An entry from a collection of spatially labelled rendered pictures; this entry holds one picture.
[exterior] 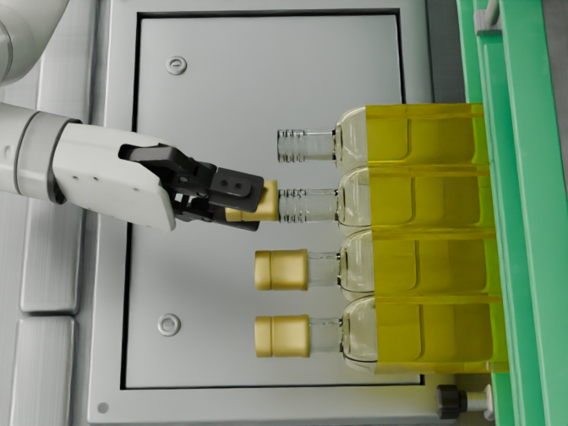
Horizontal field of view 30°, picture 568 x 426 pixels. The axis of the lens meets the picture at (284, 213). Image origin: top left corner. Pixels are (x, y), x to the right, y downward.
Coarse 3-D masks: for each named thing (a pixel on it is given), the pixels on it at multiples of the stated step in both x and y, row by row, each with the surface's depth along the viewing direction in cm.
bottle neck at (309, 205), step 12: (288, 192) 90; (300, 192) 90; (312, 192) 90; (324, 192) 90; (288, 204) 89; (300, 204) 90; (312, 204) 90; (324, 204) 90; (288, 216) 90; (300, 216) 90; (312, 216) 90; (324, 216) 90
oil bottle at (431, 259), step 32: (352, 256) 86; (384, 256) 86; (416, 256) 86; (448, 256) 86; (480, 256) 86; (352, 288) 86; (384, 288) 85; (416, 288) 85; (448, 288) 85; (480, 288) 85
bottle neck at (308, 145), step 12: (288, 132) 93; (300, 132) 92; (312, 132) 93; (324, 132) 93; (288, 144) 92; (300, 144) 92; (312, 144) 92; (324, 144) 92; (288, 156) 92; (300, 156) 92; (312, 156) 92; (324, 156) 92
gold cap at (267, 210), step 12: (276, 180) 89; (264, 192) 88; (276, 192) 88; (264, 204) 88; (276, 204) 88; (228, 216) 89; (240, 216) 89; (252, 216) 89; (264, 216) 89; (276, 216) 89
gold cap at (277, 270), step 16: (256, 256) 88; (272, 256) 88; (288, 256) 87; (304, 256) 87; (256, 272) 87; (272, 272) 87; (288, 272) 87; (304, 272) 87; (256, 288) 88; (272, 288) 88; (288, 288) 88; (304, 288) 88
